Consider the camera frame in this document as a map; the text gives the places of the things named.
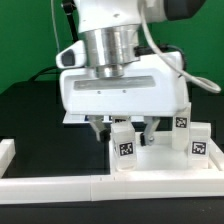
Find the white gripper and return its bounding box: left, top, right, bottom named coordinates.
left=60, top=55, right=189, bottom=146

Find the white square tabletop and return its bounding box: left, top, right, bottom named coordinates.
left=109, top=131, right=224, bottom=172

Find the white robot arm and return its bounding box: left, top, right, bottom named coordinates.
left=56, top=0, right=206, bottom=145

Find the white U-shaped obstacle fence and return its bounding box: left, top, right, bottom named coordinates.
left=0, top=140, right=224, bottom=205

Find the white AprilTag base plate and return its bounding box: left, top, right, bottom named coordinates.
left=62, top=111, right=146, bottom=125

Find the black cable at base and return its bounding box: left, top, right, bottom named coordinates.
left=27, top=65, right=63, bottom=83

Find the grey hanging cable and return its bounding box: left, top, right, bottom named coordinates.
left=50, top=0, right=62, bottom=54

